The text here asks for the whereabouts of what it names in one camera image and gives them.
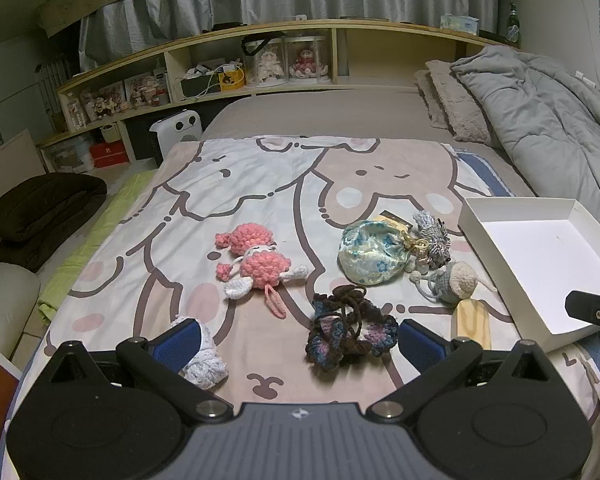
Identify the wooden headboard shelf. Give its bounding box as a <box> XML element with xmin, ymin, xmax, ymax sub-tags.
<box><xmin>37</xmin><ymin>19</ymin><xmax>518</xmax><ymax>171</ymax></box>

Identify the yellow storage box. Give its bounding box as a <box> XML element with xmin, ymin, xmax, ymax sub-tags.
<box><xmin>218</xmin><ymin>67</ymin><xmax>247</xmax><ymax>92</ymax></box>

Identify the figurine picture box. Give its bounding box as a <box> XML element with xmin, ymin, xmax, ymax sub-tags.
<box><xmin>80</xmin><ymin>82</ymin><xmax>128</xmax><ymax>121</ymax></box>
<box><xmin>125</xmin><ymin>74</ymin><xmax>168</xmax><ymax>108</ymax></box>

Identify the white yarn ball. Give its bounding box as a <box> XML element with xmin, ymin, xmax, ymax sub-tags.
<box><xmin>172</xmin><ymin>315</ymin><xmax>229</xmax><ymax>391</ymax></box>

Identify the green glass bottle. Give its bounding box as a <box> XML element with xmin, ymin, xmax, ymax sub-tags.
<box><xmin>504</xmin><ymin>2</ymin><xmax>522</xmax><ymax>43</ymax></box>

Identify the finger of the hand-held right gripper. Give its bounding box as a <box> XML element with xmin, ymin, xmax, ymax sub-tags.
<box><xmin>565</xmin><ymin>288</ymin><xmax>600</xmax><ymax>324</ymax></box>

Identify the white cabinet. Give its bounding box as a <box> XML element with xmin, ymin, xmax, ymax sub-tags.
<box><xmin>0</xmin><ymin>127</ymin><xmax>48</xmax><ymax>196</ymax></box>

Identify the beige bed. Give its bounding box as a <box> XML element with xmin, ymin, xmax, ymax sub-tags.
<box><xmin>200</xmin><ymin>87</ymin><xmax>538</xmax><ymax>201</ymax></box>

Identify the clear storage bin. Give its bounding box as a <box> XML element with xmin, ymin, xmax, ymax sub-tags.
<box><xmin>45</xmin><ymin>140</ymin><xmax>93</xmax><ymax>173</ymax></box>

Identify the white cardboard box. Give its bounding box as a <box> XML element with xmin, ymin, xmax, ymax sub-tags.
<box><xmin>457</xmin><ymin>196</ymin><xmax>600</xmax><ymax>352</ymax></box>

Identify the grey crochet mouse doll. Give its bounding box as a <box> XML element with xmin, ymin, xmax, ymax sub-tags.
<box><xmin>410</xmin><ymin>260</ymin><xmax>496</xmax><ymax>306</ymax></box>

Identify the grey spiky hedgehog keychain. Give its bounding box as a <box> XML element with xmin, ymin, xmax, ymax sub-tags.
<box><xmin>411</xmin><ymin>210</ymin><xmax>453</xmax><ymax>268</ymax></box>

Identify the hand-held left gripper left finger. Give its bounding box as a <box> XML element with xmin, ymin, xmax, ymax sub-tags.
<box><xmin>45</xmin><ymin>319</ymin><xmax>233</xmax><ymax>423</ymax></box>

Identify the dark brown cushion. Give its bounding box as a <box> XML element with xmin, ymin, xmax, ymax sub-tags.
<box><xmin>0</xmin><ymin>172</ymin><xmax>108</xmax><ymax>271</ymax></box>

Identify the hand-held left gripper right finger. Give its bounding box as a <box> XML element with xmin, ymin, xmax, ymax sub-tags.
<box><xmin>367</xmin><ymin>318</ymin><xmax>556</xmax><ymax>423</ymax></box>

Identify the dark green box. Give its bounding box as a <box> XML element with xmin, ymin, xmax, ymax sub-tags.
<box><xmin>180</xmin><ymin>76</ymin><xmax>222</xmax><ymax>98</ymax></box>

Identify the white space heater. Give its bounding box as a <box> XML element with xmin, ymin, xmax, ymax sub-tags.
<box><xmin>149</xmin><ymin>112</ymin><xmax>203</xmax><ymax>166</ymax></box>

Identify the red box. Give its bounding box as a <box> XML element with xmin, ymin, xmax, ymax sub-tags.
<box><xmin>89</xmin><ymin>141</ymin><xmax>131</xmax><ymax>163</ymax></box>

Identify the small yellow patterned box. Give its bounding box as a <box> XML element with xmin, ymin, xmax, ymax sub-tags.
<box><xmin>372</xmin><ymin>210</ymin><xmax>413</xmax><ymax>231</ymax></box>

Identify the blue floral brocade pouch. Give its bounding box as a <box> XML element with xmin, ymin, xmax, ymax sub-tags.
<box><xmin>337</xmin><ymin>220</ymin><xmax>423</xmax><ymax>287</ymax></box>

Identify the cartoon printed blanket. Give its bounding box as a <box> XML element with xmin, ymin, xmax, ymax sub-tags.
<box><xmin>0</xmin><ymin>135</ymin><xmax>600</xmax><ymax>480</ymax></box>

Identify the dark crochet flower piece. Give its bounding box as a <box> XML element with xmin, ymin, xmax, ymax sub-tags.
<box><xmin>305</xmin><ymin>284</ymin><xmax>400</xmax><ymax>372</ymax></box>

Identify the beige fuzzy pillow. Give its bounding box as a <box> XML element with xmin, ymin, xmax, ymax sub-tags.
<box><xmin>414</xmin><ymin>69</ymin><xmax>451</xmax><ymax>131</ymax></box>
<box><xmin>425</xmin><ymin>60</ymin><xmax>503</xmax><ymax>143</ymax></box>

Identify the grey comforter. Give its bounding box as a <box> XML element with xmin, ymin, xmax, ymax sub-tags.
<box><xmin>450</xmin><ymin>45</ymin><xmax>600</xmax><ymax>256</ymax></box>

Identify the black bag strap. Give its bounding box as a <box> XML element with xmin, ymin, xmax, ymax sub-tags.
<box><xmin>241</xmin><ymin>35</ymin><xmax>281</xmax><ymax>58</ymax></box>

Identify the tissue box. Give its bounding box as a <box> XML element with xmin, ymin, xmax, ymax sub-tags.
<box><xmin>440</xmin><ymin>14</ymin><xmax>481</xmax><ymax>36</ymax></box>

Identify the pink crochet doll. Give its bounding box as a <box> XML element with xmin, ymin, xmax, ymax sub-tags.
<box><xmin>215</xmin><ymin>222</ymin><xmax>311</xmax><ymax>318</ymax></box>

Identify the wooden comb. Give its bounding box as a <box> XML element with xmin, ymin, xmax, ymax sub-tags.
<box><xmin>450</xmin><ymin>299</ymin><xmax>493</xmax><ymax>351</ymax></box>

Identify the beige seat cushion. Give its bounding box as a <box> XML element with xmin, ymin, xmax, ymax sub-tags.
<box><xmin>0</xmin><ymin>262</ymin><xmax>41</xmax><ymax>361</ymax></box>

